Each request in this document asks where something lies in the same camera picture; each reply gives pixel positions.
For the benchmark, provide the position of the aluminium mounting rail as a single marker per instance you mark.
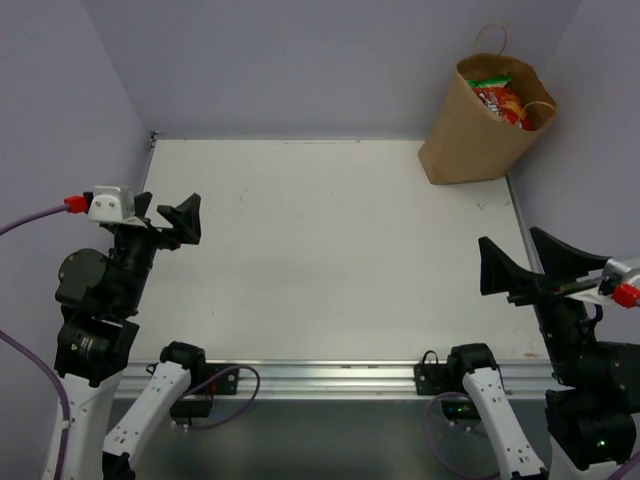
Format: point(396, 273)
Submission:
point(379, 380)

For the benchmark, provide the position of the orange Doritos chip bag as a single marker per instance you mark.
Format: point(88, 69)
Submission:
point(504, 102)

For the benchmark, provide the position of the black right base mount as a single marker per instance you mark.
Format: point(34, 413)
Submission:
point(431, 377)

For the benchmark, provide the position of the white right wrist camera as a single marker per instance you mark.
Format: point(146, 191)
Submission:
point(617, 284)

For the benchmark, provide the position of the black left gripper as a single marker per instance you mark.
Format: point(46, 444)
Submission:
point(157, 232)

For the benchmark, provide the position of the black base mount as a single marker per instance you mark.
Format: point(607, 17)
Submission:
point(221, 380)
point(431, 377)

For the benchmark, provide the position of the brown paper bag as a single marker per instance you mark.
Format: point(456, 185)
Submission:
point(468, 142)

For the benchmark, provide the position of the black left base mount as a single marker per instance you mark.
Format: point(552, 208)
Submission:
point(221, 380)

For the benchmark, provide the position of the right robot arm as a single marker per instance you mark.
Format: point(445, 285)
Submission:
point(590, 417)

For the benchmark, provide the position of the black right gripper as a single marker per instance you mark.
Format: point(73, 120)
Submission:
point(561, 261)

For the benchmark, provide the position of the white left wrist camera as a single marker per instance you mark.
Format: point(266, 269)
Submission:
point(111, 205)

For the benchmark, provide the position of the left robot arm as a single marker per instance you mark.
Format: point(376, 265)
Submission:
point(99, 294)

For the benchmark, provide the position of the green white Chuba snack bag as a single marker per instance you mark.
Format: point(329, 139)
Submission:
point(500, 81)

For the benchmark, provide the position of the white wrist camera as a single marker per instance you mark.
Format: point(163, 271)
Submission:
point(617, 284)
point(111, 205)

